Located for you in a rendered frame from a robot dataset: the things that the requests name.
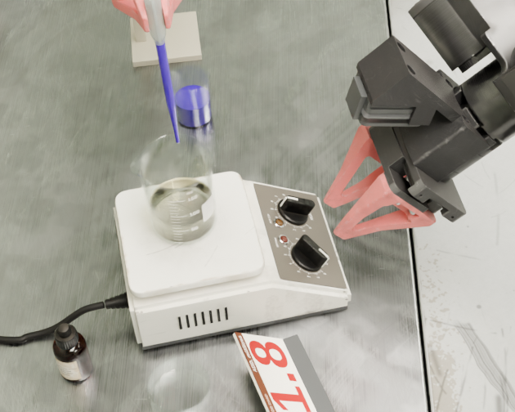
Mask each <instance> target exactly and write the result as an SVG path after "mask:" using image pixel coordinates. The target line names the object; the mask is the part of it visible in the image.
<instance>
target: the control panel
mask: <svg viewBox="0 0 515 412"><path fill-rule="evenodd" d="M253 187H254V190H255V193H256V196H257V201H258V204H259V208H260V210H261V214H262V219H263V221H264V225H265V227H266V232H267V236H268V239H269V242H270V246H271V251H272V253H273V257H274V259H275V264H276V268H277V271H278V274H279V277H280V279H281V280H288V281H293V282H299V283H305V284H315V285H321V286H327V287H333V288H338V289H347V286H346V283H345V280H344V278H343V274H342V271H341V268H340V266H339V263H338V259H337V256H336V253H335V251H334V247H333V244H332V241H331V239H330V236H329V232H328V229H327V226H326V224H325V220H324V217H323V214H322V212H321V209H320V205H319V202H318V199H317V197H316V195H310V194H306V193H302V192H297V191H293V190H286V189H281V188H276V187H272V186H264V185H260V184H256V183H253ZM287 195H291V196H295V197H299V198H303V199H310V200H312V201H314V203H315V207H314V208H313V209H312V211H311V212H310V213H309V214H308V220H307V222H306V223H305V224H304V225H301V226H297V225H294V224H291V223H289V222H287V221H286V220H285V219H283V218H282V216H281V215H280V213H279V211H278V203H279V202H280V201H281V200H282V199H284V198H285V197H286V196H287ZM277 219H280V220H281V221H282V222H283V226H279V225H277V224H276V222H275V220H277ZM282 235H284V236H286V237H287V238H288V242H287V243H285V242H283V241H282V240H281V239H280V237H281V236H282ZM302 235H308V236H309V237H310V238H311V239H312V240H313V241H314V242H316V243H317V244H318V245H319V246H320V247H321V248H322V249H323V250H324V251H325V252H326V253H327V254H328V255H329V260H328V261H327V262H326V263H325V264H324V266H323V267H321V268H320V269H319V270H318V271H316V272H310V271H306V270H304V269H302V268H301V267H300V266H299V265H298V264H297V263H296V262H295V261H294V260H293V257H292V254H291V250H292V248H293V246H294V245H295V244H296V243H297V242H298V240H299V239H300V238H301V236H302Z"/></svg>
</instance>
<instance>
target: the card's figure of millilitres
mask: <svg viewBox="0 0 515 412"><path fill-rule="evenodd" d="M243 337H244V340H245V342H246V344H247V346H248V348H249V351H250V353H251V355H252V357H253V360H254V362H255V364H256V366H257V369H258V371H259V374H260V375H261V377H262V381H263V382H264V384H265V386H266V389H267V391H268V393H269V395H270V398H271V400H272V402H273V405H274V407H275V409H276V412H313V411H312V409H311V407H310V405H309V403H308V400H307V398H306V396H305V394H304V392H303V390H302V387H301V385H300V383H299V381H298V379H297V377H296V375H295V373H294V371H293V368H292V366H291V364H290V363H289V360H288V357H287V356H286V354H285V352H284V349H283V348H282V346H281V344H280V340H275V339H269V338H258V337H252V336H246V335H243Z"/></svg>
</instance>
